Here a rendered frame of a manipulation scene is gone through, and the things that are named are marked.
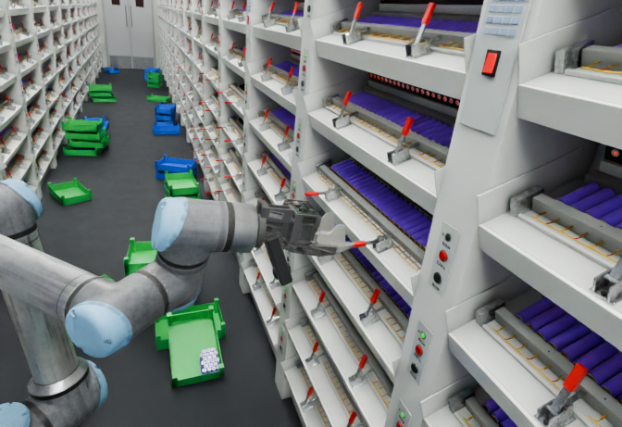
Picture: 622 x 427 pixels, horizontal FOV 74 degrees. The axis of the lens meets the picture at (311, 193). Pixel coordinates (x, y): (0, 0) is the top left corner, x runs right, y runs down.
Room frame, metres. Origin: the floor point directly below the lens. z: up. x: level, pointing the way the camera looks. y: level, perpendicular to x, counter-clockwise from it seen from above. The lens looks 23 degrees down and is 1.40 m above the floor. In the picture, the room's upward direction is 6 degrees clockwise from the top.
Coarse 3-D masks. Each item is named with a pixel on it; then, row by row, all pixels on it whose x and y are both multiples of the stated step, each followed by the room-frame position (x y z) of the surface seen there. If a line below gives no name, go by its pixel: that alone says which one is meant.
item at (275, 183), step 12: (252, 156) 1.83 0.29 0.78; (264, 156) 1.67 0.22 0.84; (252, 168) 1.75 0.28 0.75; (264, 168) 1.67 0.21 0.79; (276, 168) 1.65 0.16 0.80; (264, 180) 1.61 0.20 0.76; (276, 180) 1.59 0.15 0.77; (288, 180) 1.52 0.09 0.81; (276, 192) 1.49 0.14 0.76; (288, 192) 1.43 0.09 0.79; (276, 204) 1.40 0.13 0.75
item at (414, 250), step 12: (324, 168) 1.16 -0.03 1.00; (336, 180) 1.07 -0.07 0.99; (348, 192) 1.00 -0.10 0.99; (360, 204) 0.93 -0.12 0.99; (360, 216) 0.90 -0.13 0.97; (372, 216) 0.88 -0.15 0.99; (372, 228) 0.84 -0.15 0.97; (384, 228) 0.83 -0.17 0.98; (396, 228) 0.81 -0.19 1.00; (396, 240) 0.78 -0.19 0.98; (408, 240) 0.76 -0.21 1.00; (408, 252) 0.74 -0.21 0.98; (420, 252) 0.72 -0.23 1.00; (420, 264) 0.70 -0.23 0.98
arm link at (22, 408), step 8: (24, 400) 0.79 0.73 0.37; (0, 408) 0.73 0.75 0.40; (8, 408) 0.73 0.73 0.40; (16, 408) 0.74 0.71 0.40; (24, 408) 0.74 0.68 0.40; (32, 408) 0.75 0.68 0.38; (0, 416) 0.71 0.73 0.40; (8, 416) 0.71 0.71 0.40; (16, 416) 0.72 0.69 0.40; (24, 416) 0.72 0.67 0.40; (32, 416) 0.74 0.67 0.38; (40, 416) 0.74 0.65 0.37; (0, 424) 0.69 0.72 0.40; (8, 424) 0.69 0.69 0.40; (16, 424) 0.69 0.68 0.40; (24, 424) 0.70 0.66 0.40; (32, 424) 0.72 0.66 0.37; (40, 424) 0.73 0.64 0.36; (48, 424) 0.74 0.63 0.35
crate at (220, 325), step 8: (208, 304) 1.65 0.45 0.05; (216, 304) 1.65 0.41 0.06; (176, 312) 1.59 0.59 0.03; (184, 312) 1.60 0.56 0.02; (216, 312) 1.65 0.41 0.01; (160, 320) 1.55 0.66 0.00; (216, 320) 1.59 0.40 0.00; (160, 328) 1.50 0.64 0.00; (224, 328) 1.48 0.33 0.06; (160, 336) 1.38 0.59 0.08; (224, 336) 1.49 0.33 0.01; (160, 344) 1.37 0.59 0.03
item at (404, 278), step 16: (304, 160) 1.18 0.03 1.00; (320, 160) 1.20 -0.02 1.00; (336, 160) 1.23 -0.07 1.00; (304, 176) 1.18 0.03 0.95; (320, 176) 1.16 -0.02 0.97; (336, 208) 0.97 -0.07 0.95; (352, 224) 0.89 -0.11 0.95; (352, 240) 0.88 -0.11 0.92; (368, 240) 0.82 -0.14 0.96; (368, 256) 0.80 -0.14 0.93; (384, 256) 0.75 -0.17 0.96; (400, 256) 0.75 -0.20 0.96; (384, 272) 0.74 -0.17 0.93; (400, 272) 0.70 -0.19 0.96; (416, 272) 0.69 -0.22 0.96; (400, 288) 0.68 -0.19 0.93; (416, 288) 0.63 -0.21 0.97
